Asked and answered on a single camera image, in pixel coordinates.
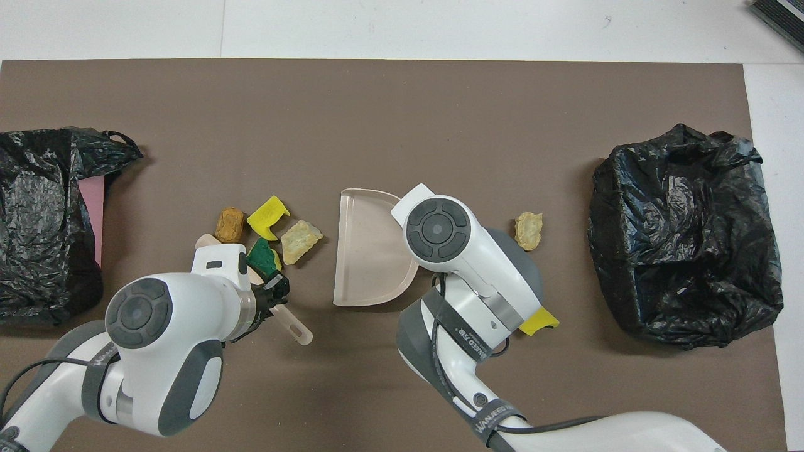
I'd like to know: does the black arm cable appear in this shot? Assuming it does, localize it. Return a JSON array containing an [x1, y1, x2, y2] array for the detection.
[[429, 273, 607, 443], [0, 357, 95, 434]]

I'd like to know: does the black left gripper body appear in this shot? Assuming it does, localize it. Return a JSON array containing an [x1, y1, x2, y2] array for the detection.
[[242, 279, 278, 328]]

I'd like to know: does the dark ribbed box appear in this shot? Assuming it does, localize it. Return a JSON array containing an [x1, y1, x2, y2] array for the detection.
[[747, 0, 804, 54]]

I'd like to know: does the pink bin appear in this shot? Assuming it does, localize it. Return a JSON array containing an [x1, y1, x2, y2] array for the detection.
[[79, 175, 106, 269]]

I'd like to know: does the crumpled black trash bag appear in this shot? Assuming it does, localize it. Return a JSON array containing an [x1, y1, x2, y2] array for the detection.
[[0, 127, 144, 326]]

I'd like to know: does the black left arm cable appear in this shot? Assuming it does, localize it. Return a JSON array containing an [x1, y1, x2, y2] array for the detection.
[[0, 357, 95, 434]]

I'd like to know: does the large yellow sponge piece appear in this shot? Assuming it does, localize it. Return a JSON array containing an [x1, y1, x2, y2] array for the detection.
[[246, 195, 291, 242]]

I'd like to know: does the brown bread roll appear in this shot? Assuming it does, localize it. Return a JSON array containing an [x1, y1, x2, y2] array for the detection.
[[215, 207, 246, 244]]

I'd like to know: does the small yellow sponge piece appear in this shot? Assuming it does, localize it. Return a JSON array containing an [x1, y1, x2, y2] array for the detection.
[[519, 308, 560, 337]]

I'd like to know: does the open bin with black bag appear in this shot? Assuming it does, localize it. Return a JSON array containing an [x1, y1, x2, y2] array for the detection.
[[588, 123, 785, 350]]

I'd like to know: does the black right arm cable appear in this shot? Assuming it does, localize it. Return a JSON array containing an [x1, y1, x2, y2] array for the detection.
[[429, 273, 607, 443]]

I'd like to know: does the beige plastic dustpan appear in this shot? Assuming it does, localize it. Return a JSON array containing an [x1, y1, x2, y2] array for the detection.
[[333, 188, 420, 308]]

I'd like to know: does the green and yellow sponge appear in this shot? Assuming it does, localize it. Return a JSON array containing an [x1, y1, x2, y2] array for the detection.
[[246, 237, 283, 277]]

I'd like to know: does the brown table mat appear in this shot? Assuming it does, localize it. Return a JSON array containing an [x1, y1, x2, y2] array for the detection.
[[0, 58, 788, 452]]

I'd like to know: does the pale crusty bread piece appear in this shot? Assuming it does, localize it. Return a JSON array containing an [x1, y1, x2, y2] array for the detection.
[[280, 220, 325, 266]]

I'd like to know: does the small pale bread chunk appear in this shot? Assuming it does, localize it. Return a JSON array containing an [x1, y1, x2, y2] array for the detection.
[[514, 212, 543, 252]]

